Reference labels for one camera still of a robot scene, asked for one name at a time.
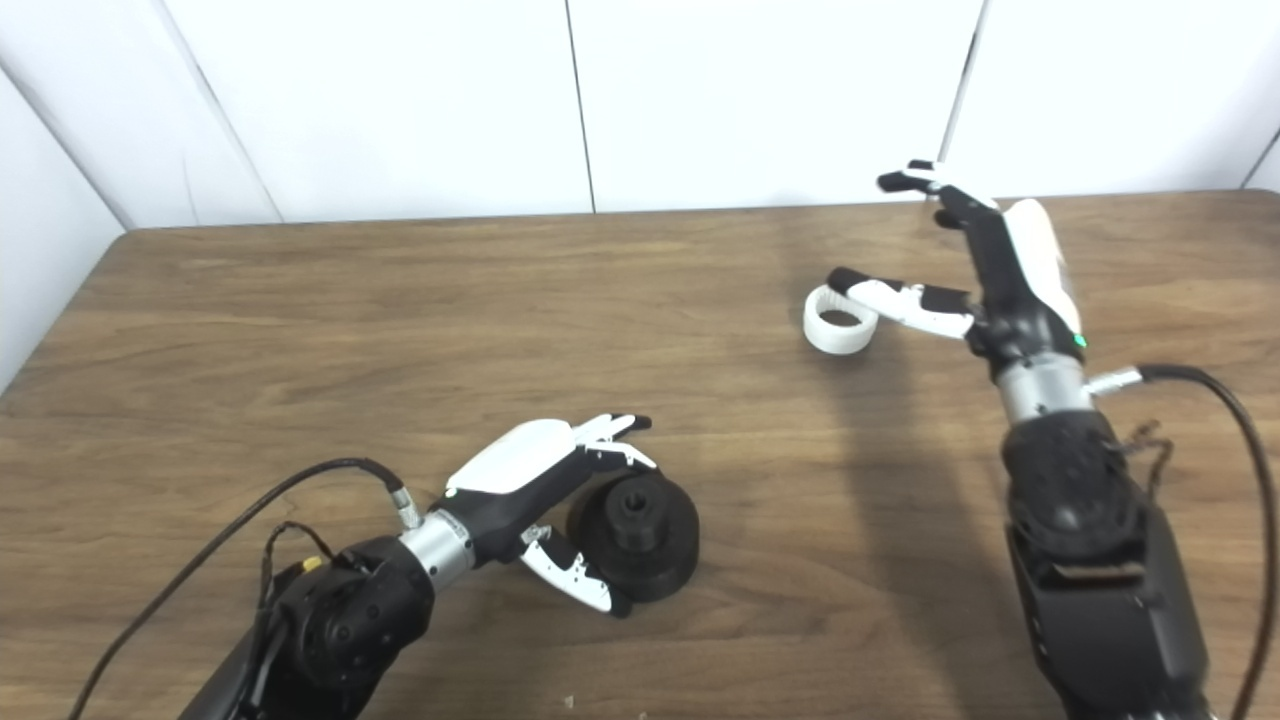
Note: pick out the round black plastic part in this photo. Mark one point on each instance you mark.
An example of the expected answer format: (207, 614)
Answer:
(660, 560)

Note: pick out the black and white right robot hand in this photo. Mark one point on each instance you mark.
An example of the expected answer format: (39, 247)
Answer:
(1020, 300)

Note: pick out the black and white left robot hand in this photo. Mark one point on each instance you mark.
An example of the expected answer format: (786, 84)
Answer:
(510, 460)

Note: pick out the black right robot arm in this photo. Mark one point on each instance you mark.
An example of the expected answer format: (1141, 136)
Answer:
(1100, 580)

